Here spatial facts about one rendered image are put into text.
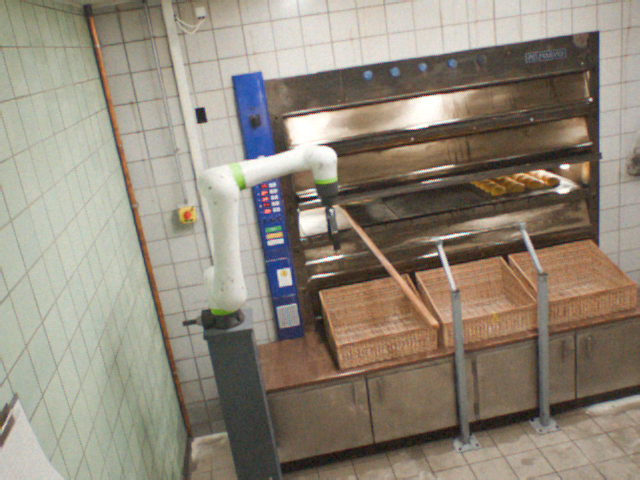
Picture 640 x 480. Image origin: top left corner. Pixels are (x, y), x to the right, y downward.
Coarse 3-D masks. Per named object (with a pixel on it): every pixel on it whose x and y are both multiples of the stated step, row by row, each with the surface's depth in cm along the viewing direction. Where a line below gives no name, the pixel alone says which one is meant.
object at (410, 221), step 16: (544, 192) 376; (560, 192) 372; (576, 192) 373; (464, 208) 369; (480, 208) 367; (496, 208) 368; (368, 224) 364; (384, 224) 362; (400, 224) 363; (416, 224) 364; (304, 240) 357; (320, 240) 358
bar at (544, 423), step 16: (512, 224) 332; (432, 240) 328; (448, 240) 329; (528, 240) 330; (336, 256) 323; (352, 256) 324; (448, 272) 321; (544, 272) 320; (544, 288) 320; (544, 304) 323; (544, 320) 326; (544, 336) 329; (544, 352) 332; (464, 368) 328; (544, 368) 335; (464, 384) 331; (544, 384) 339; (464, 400) 334; (544, 400) 342; (464, 416) 337; (544, 416) 345; (464, 432) 340; (544, 432) 343; (464, 448) 340; (480, 448) 339
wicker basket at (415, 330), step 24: (336, 288) 365; (360, 288) 366; (384, 288) 368; (336, 312) 365; (360, 312) 367; (384, 312) 369; (408, 312) 371; (336, 336) 364; (360, 336) 360; (384, 336) 326; (408, 336) 329; (432, 336) 336; (336, 360) 336; (360, 360) 329
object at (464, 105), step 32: (416, 96) 345; (448, 96) 347; (480, 96) 348; (512, 96) 350; (544, 96) 352; (576, 96) 353; (288, 128) 338; (320, 128) 339; (352, 128) 341; (384, 128) 342; (416, 128) 342
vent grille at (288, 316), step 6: (288, 306) 364; (294, 306) 365; (282, 312) 365; (288, 312) 365; (294, 312) 366; (282, 318) 366; (288, 318) 367; (294, 318) 367; (282, 324) 367; (288, 324) 368; (294, 324) 368
